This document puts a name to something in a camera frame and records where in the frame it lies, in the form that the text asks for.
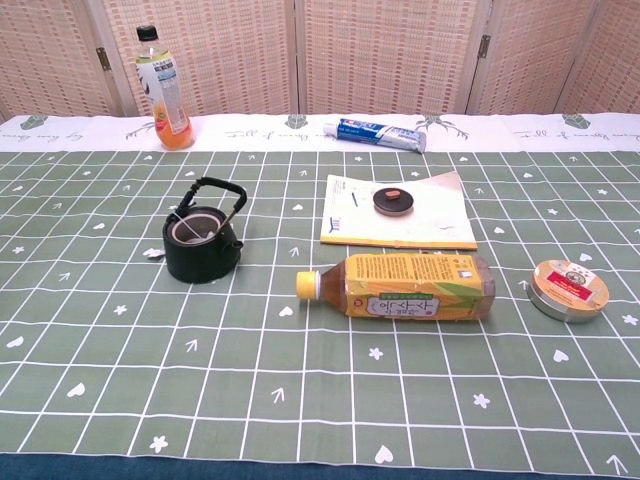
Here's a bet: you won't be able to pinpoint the grey tea bag with string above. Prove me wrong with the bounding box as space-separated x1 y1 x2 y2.
142 212 216 260

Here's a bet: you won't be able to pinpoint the black teapot lid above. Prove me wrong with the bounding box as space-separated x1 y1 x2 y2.
373 187 415 218

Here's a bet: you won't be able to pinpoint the tea bottle with yellow label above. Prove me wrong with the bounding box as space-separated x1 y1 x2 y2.
295 252 497 323

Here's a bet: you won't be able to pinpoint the black cast iron teapot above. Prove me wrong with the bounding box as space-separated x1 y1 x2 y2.
162 176 249 285

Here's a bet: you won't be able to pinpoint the white notebook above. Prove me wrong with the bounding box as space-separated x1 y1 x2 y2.
319 170 479 251

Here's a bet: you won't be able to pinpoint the blue white toothpaste tube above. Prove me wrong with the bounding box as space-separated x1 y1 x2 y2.
322 117 428 154

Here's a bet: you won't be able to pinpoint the green grid tablecloth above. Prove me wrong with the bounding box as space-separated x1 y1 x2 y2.
0 112 640 474

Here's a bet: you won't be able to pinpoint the woven folding screen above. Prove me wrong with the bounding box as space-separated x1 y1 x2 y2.
0 0 640 121

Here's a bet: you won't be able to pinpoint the orange juice bottle black cap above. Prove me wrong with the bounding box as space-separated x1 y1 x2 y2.
135 24 195 151

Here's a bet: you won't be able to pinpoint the round metal tin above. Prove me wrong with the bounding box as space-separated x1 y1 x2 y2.
526 258 612 324

